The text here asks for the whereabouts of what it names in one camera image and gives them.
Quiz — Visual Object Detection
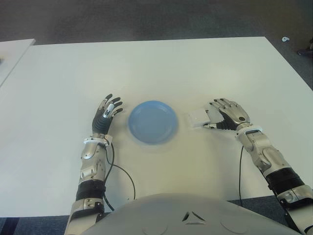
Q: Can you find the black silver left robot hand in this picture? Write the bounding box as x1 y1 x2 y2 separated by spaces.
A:
91 93 124 138

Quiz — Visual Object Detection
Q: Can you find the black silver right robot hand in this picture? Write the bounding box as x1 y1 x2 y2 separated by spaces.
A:
202 97 250 131

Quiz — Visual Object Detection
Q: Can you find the white charger block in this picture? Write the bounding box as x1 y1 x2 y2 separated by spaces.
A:
187 102 225 128

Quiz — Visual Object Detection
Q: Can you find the blue round plate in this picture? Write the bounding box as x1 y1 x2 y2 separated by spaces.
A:
128 100 180 145

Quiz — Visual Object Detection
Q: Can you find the white side table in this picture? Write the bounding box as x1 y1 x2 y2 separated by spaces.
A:
0 38 37 89

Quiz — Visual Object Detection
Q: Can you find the grey robot torso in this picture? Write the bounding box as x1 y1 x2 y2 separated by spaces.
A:
58 193 301 235

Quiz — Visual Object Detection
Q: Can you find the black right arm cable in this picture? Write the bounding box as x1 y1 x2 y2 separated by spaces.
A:
239 145 245 206

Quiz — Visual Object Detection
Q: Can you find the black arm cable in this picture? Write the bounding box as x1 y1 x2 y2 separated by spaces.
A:
239 145 245 206
102 143 136 211

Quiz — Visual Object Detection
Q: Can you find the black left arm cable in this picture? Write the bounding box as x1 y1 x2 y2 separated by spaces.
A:
102 143 136 211

